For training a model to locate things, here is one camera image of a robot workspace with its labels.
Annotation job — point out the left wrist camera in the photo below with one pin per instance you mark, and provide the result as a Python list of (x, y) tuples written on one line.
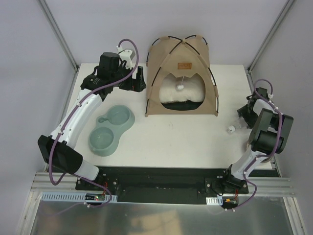
[(126, 55)]

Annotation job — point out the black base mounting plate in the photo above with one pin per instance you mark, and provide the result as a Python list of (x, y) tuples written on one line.
[(168, 185)]

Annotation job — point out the beige pet tent fabric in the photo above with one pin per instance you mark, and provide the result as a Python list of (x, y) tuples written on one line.
[(180, 57)]

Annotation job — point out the green double pet bowl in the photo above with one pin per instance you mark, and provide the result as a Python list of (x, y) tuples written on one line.
[(104, 138)]

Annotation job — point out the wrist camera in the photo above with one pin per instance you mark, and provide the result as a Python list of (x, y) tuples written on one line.
[(126, 55), (262, 93)]

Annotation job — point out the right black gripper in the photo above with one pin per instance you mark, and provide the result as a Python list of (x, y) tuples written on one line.
[(245, 112)]

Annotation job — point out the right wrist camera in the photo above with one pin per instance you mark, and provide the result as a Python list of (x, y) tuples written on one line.
[(262, 93)]

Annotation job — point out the white fluffy cushion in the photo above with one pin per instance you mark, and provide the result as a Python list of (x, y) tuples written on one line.
[(180, 89)]

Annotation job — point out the left aluminium frame post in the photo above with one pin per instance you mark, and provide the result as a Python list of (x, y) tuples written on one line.
[(57, 32)]

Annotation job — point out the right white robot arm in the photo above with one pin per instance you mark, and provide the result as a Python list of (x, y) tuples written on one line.
[(268, 136)]

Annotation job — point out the left white cable duct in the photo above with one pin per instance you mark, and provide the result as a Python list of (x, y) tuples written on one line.
[(77, 197)]

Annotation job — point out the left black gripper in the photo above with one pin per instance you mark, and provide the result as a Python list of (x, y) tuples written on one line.
[(132, 81)]

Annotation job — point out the white cable duct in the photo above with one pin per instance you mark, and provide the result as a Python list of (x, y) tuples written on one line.
[(77, 197), (219, 201)]

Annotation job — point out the right aluminium frame post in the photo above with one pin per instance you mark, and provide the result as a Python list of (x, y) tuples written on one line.
[(274, 28)]

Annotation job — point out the aluminium frame post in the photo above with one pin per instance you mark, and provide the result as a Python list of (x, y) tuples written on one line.
[(274, 28), (57, 32)]

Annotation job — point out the right white cable duct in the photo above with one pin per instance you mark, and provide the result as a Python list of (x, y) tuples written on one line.
[(219, 201)]

